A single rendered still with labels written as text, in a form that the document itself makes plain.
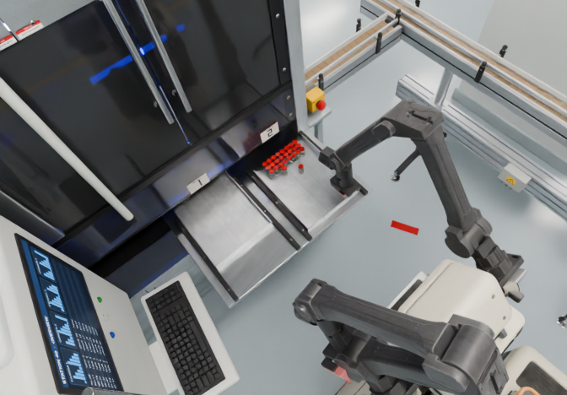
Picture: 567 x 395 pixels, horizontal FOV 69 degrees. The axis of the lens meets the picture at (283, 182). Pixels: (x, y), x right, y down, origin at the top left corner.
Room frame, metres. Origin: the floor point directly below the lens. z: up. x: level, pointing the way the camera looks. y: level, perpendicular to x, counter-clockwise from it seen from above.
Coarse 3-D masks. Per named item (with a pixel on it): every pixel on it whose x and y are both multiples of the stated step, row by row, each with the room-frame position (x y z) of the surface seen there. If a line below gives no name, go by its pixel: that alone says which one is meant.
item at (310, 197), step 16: (304, 144) 1.00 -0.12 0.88; (304, 160) 0.92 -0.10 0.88; (256, 176) 0.88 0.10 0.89; (288, 176) 0.86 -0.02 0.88; (304, 176) 0.84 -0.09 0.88; (320, 176) 0.83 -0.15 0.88; (272, 192) 0.79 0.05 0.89; (288, 192) 0.78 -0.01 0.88; (304, 192) 0.77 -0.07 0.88; (320, 192) 0.76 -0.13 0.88; (336, 192) 0.74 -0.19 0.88; (288, 208) 0.70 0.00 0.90; (304, 208) 0.70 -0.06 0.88; (320, 208) 0.69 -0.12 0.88; (336, 208) 0.67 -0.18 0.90; (304, 224) 0.63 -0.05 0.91
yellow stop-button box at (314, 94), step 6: (312, 84) 1.18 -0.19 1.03; (306, 90) 1.15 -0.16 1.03; (312, 90) 1.15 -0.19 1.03; (318, 90) 1.14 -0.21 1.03; (306, 96) 1.12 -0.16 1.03; (312, 96) 1.12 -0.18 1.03; (318, 96) 1.11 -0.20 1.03; (324, 96) 1.12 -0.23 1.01; (306, 102) 1.12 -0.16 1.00; (312, 102) 1.09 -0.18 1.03; (318, 102) 1.10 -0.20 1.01; (312, 108) 1.09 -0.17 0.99
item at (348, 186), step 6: (330, 180) 0.74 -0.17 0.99; (336, 180) 0.74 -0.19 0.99; (342, 180) 0.70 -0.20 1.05; (348, 180) 0.70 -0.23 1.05; (354, 180) 0.72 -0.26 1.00; (336, 186) 0.71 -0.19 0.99; (342, 186) 0.70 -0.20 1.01; (348, 186) 0.69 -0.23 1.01; (354, 186) 0.69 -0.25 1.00; (360, 186) 0.69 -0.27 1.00; (348, 192) 0.67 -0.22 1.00
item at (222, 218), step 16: (224, 176) 0.91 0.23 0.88; (208, 192) 0.85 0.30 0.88; (224, 192) 0.84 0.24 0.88; (240, 192) 0.83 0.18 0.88; (176, 208) 0.81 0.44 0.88; (192, 208) 0.80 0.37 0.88; (208, 208) 0.78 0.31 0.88; (224, 208) 0.77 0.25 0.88; (240, 208) 0.75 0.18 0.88; (256, 208) 0.74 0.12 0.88; (192, 224) 0.73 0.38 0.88; (208, 224) 0.72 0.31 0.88; (224, 224) 0.70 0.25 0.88; (240, 224) 0.69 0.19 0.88; (256, 224) 0.68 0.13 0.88; (272, 224) 0.66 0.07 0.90; (208, 240) 0.65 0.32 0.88; (224, 240) 0.64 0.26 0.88; (240, 240) 0.62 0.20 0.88; (208, 256) 0.57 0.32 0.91; (224, 256) 0.57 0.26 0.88
